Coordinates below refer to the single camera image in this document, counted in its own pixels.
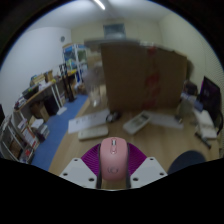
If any clear glass pitcher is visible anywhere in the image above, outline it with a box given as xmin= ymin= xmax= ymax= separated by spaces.
xmin=82 ymin=64 xmax=103 ymax=108

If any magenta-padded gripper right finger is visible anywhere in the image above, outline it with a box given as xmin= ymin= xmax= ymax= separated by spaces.
xmin=126 ymin=143 xmax=168 ymax=190

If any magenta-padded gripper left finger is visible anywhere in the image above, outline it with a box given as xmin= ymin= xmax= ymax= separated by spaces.
xmin=59 ymin=143 xmax=103 ymax=190

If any black coiled cable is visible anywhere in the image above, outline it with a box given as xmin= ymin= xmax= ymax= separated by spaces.
xmin=105 ymin=110 xmax=122 ymax=123

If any pink computer mouse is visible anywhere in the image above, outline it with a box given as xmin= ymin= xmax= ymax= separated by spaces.
xmin=99 ymin=136 xmax=129 ymax=182

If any dark computer monitor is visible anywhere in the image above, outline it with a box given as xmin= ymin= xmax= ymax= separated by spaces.
xmin=199 ymin=75 xmax=222 ymax=124

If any blue and white cabinet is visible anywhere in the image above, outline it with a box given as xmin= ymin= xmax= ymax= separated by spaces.
xmin=62 ymin=43 xmax=88 ymax=83

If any white printed paper sheet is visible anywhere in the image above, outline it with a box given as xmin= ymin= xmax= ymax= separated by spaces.
xmin=67 ymin=108 xmax=111 ymax=134

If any slim white remote control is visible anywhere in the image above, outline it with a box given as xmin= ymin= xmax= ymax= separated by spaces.
xmin=77 ymin=124 xmax=110 ymax=141

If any round dark blue mouse pad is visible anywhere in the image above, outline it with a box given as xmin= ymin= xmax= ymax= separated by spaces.
xmin=167 ymin=150 xmax=208 ymax=175

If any black stand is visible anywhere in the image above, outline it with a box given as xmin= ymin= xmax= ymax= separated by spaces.
xmin=59 ymin=63 xmax=77 ymax=103

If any black marker pen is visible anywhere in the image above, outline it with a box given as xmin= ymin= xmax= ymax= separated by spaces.
xmin=194 ymin=131 xmax=213 ymax=149

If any wide white remote control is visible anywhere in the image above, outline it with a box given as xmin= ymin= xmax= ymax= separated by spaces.
xmin=122 ymin=110 xmax=153 ymax=136

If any ceiling light tube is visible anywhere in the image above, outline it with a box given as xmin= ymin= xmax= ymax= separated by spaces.
xmin=92 ymin=0 xmax=107 ymax=11

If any large brown cardboard box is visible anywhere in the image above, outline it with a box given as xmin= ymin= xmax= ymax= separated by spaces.
xmin=100 ymin=41 xmax=188 ymax=113

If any white shelf unit with books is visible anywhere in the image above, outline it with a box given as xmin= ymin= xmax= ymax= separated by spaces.
xmin=0 ymin=113 xmax=51 ymax=164

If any wall window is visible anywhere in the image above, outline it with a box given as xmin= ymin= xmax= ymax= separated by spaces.
xmin=103 ymin=23 xmax=127 ymax=39

